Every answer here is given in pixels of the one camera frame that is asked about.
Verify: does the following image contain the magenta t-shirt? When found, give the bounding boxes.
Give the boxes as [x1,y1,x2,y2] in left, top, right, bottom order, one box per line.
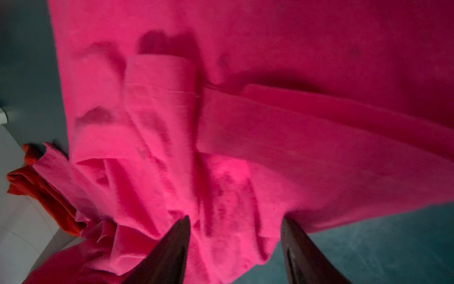
[27,1,454,284]

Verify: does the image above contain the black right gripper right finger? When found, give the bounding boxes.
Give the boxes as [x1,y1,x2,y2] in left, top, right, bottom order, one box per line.
[281,217,350,284]

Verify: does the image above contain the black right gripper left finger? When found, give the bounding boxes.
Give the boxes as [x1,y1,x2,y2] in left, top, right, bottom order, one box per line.
[122,216,191,284]

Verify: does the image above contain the folded red t-shirt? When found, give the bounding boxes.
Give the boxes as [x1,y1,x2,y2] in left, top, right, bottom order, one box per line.
[7,144,86,237]

